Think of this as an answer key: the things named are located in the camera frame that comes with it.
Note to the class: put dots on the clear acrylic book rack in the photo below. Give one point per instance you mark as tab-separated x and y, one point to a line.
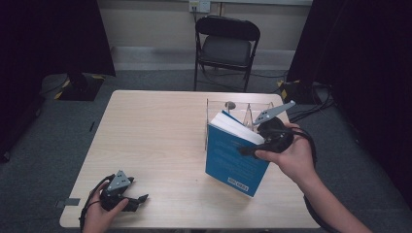
241	108

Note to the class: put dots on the black folding chair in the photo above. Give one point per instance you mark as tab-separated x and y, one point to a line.
226	48

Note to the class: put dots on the grey round sticker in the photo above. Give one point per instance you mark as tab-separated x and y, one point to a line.
230	104

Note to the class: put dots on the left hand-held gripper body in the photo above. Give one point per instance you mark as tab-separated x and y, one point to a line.
117	187

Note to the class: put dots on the black stand base yellow stripes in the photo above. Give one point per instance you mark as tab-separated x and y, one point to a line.
81	87
298	92

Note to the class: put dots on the blue book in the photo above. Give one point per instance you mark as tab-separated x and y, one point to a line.
231	155

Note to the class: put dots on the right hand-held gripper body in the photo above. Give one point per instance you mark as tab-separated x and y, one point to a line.
275	136

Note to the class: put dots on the person's left hand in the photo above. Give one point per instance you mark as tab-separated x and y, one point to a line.
98	220

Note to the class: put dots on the white wall socket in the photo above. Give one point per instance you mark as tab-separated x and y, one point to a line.
199	6

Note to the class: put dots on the black curtain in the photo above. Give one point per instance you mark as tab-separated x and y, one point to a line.
39	58
366	81

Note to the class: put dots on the grey tape strip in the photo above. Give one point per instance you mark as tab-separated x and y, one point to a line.
67	202

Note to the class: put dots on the person's right hand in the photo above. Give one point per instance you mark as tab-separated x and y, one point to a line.
294	158

